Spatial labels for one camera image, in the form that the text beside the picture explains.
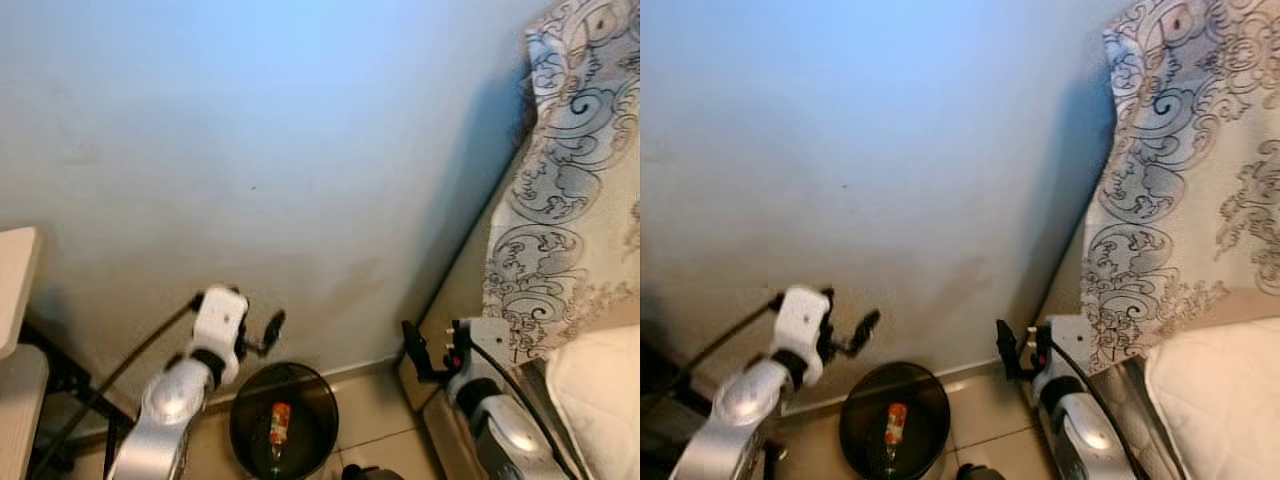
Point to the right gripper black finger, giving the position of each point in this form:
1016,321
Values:
415,345
1008,345

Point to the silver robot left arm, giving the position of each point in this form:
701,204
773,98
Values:
165,410
745,410

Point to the bottle with orange label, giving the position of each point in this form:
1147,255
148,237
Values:
280,425
895,425

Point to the black round trash bin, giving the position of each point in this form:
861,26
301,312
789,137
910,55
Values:
305,400
920,400

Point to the white quilted mattress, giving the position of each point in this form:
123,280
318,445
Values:
1220,400
600,400

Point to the black desk frame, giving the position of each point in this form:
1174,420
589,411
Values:
665,390
70,385

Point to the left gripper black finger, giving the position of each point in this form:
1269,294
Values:
273,325
866,325

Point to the white desk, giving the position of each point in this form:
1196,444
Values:
15,290

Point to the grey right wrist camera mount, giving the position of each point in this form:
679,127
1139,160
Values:
1072,335
488,340

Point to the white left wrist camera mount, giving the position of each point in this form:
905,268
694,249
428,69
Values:
220,320
805,320

